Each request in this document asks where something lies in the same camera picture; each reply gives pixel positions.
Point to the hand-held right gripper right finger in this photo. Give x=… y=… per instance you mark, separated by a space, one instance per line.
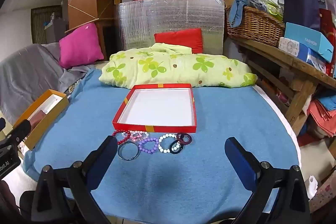
x=239 y=161

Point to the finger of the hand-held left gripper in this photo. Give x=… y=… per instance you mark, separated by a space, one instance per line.
x=21 y=130
x=2 y=123

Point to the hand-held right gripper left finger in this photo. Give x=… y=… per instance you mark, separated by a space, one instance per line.
x=101 y=161

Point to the silver metal bangle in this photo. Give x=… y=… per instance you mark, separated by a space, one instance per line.
x=118 y=153

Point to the red cardboard box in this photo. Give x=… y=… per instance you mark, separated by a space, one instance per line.
x=157 y=108

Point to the orange cardboard box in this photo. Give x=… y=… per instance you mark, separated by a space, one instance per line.
x=48 y=119

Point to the blue blanket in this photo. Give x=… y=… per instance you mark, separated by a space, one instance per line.
x=210 y=113

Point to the grey cloth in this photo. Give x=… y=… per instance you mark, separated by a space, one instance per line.
x=29 y=74

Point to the white sock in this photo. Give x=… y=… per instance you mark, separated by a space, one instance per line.
x=313 y=186

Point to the stack of pink cloths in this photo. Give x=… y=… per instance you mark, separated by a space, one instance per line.
x=321 y=113

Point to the pink pillow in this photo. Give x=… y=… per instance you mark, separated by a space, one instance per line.
x=80 y=45

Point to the wooden bench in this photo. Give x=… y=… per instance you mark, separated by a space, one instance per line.
x=299 y=69

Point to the green floral pillow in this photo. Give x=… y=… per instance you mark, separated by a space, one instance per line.
x=162 y=66

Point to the white patterned box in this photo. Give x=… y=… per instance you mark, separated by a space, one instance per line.
x=288 y=46

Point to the red cushion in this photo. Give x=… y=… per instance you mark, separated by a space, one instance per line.
x=181 y=39

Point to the wicker basket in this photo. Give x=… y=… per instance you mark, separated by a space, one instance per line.
x=254 y=26

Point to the light blue cardboard box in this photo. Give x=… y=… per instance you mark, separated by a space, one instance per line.
x=307 y=40

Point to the blue cloth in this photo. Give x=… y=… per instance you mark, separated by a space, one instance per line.
x=235 y=14

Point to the silver foil insulation board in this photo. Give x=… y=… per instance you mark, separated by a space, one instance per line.
x=162 y=16

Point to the navy bag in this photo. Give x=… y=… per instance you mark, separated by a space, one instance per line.
x=300 y=3

